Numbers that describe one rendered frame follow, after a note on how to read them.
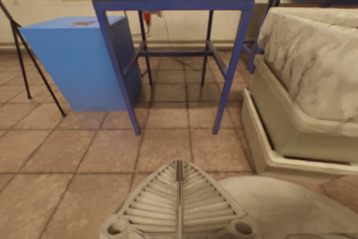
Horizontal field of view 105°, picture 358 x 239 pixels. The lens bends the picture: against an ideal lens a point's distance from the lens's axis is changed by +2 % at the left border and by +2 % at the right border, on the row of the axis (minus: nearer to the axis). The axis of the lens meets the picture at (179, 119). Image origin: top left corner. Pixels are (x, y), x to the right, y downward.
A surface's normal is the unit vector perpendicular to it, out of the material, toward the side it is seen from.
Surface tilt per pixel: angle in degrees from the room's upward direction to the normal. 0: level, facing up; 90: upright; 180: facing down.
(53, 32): 90
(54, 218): 0
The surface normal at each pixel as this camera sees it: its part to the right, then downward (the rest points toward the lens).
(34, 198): 0.00, -0.73
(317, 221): -0.92, -0.03
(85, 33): 0.01, 0.69
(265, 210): 0.00, 0.39
